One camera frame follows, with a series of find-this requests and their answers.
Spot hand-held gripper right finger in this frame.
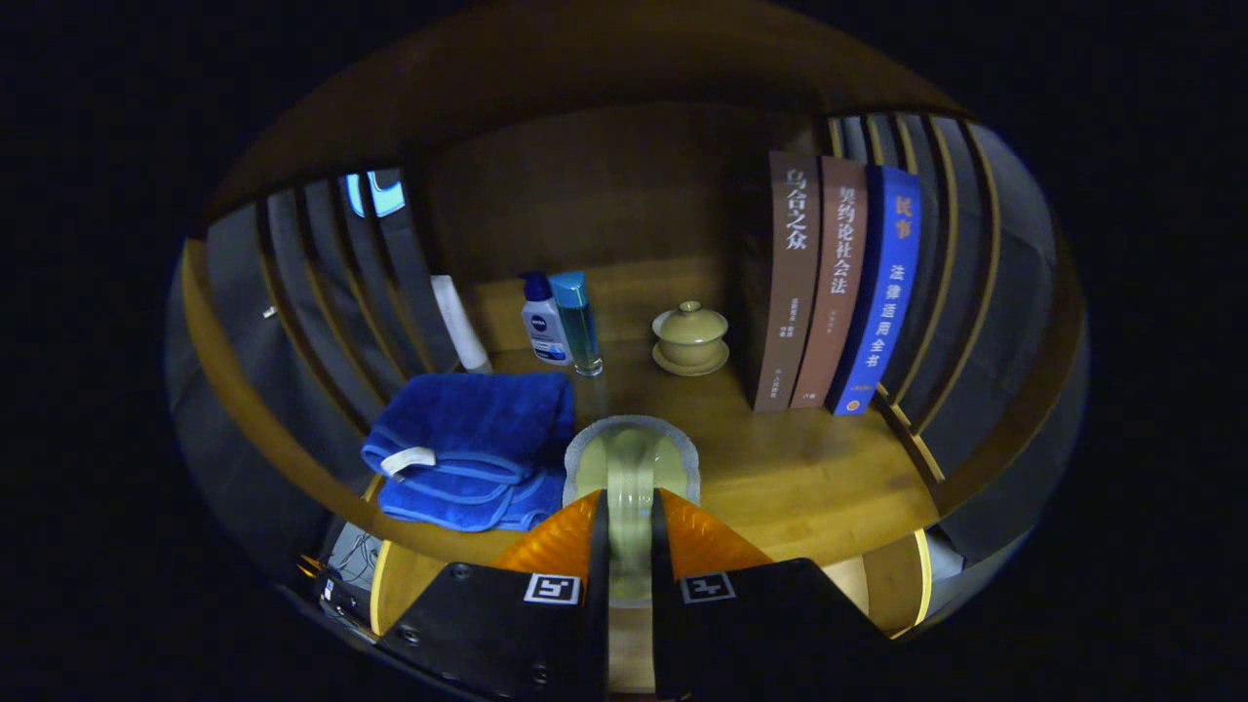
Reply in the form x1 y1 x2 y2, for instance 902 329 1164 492
651 489 893 702

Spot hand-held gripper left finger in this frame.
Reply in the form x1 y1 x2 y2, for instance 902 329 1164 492
378 489 610 702

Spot pale yellow handled white brush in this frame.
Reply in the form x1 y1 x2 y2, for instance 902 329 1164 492
564 415 701 605

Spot wooden countertop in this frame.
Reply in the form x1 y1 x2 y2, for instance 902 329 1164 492
366 258 942 568

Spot brown wooden cabinet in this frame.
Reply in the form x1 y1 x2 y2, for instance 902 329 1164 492
180 0 1088 635

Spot blue folded towel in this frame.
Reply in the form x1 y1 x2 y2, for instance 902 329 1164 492
361 371 576 533

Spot beige lidded teacup with saucer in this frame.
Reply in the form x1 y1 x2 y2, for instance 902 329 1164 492
651 300 730 377

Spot teal clear bottle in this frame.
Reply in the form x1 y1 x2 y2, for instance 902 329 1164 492
548 271 604 377

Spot white bottle with blue cap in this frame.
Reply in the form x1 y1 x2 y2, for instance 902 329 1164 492
520 272 574 368

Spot white tube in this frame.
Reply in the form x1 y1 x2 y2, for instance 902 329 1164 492
431 275 494 375

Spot dark brown book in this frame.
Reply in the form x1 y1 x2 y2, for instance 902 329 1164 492
736 151 822 413

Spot reddish brown book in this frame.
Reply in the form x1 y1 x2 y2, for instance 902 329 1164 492
790 156 869 410

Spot blue book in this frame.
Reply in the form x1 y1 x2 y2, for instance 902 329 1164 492
827 164 923 417

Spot thin floor cables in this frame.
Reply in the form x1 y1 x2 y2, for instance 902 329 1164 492
322 525 383 627

